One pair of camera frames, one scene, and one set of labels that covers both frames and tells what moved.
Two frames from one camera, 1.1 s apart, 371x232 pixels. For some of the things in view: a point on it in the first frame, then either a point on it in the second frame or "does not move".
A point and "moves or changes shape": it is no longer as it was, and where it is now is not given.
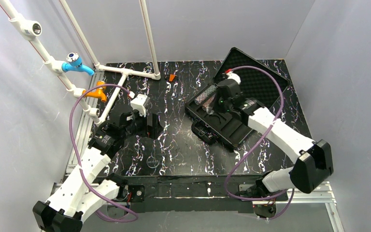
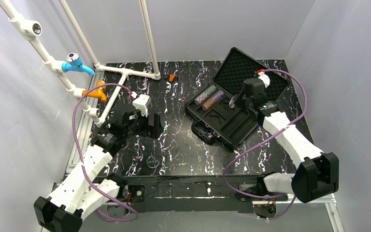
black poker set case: [226, 111] does not move
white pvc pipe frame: [24, 29] does not move
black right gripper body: [215, 100] -> [241, 97]
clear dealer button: [152, 162] does not move
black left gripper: [149, 123] does not move
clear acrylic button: [209, 110] moves or changes shape
